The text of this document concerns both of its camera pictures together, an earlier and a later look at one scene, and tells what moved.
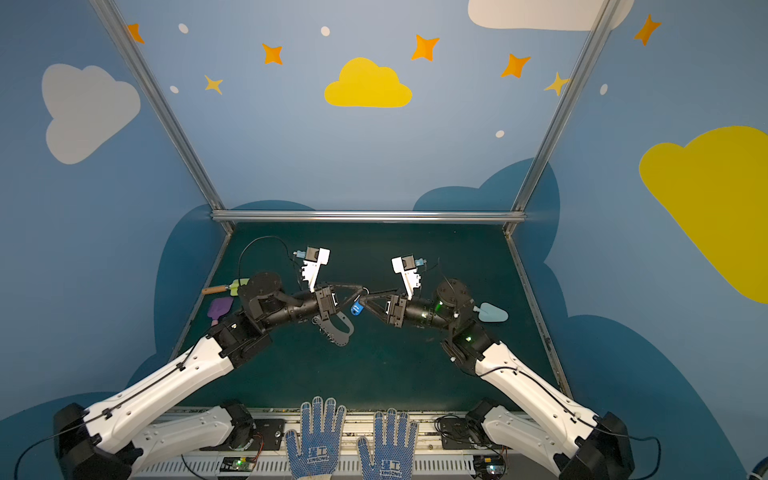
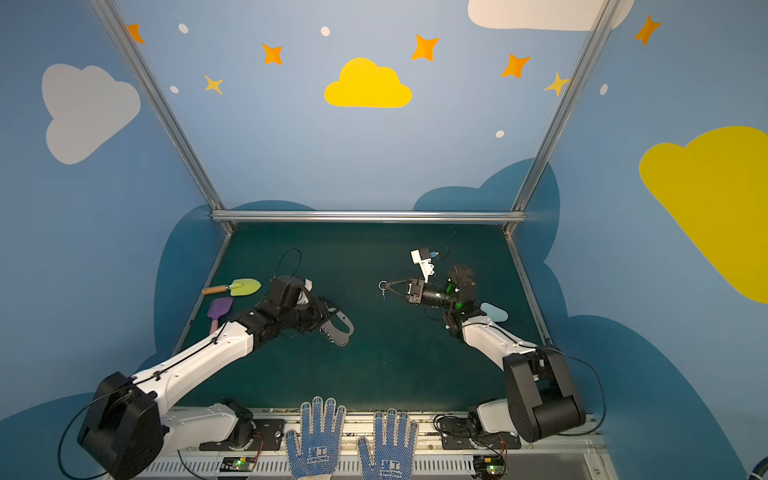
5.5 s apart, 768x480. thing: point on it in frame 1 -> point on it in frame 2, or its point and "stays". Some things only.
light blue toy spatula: x=489 y=313 stays
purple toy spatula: x=219 y=307 stays
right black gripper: x=395 y=309 -> x=411 y=291
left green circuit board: x=238 y=463 stays
